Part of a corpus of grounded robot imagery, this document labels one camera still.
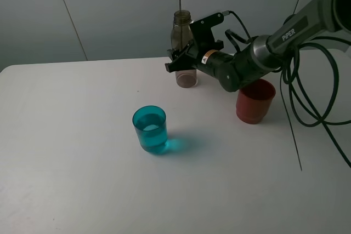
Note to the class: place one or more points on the teal transparent plastic cup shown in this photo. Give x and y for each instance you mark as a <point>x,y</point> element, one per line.
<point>150,126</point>

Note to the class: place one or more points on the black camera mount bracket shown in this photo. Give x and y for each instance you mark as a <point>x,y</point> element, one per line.
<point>202,32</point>

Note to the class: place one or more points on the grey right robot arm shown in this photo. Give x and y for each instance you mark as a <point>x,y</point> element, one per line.
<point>263,54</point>

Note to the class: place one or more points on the red plastic cup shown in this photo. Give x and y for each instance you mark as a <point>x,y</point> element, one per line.
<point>254,100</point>

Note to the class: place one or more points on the smoky transparent plastic bottle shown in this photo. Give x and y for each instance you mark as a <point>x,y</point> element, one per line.
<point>180,36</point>

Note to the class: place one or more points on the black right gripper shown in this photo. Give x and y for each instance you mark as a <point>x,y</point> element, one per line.
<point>232,71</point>

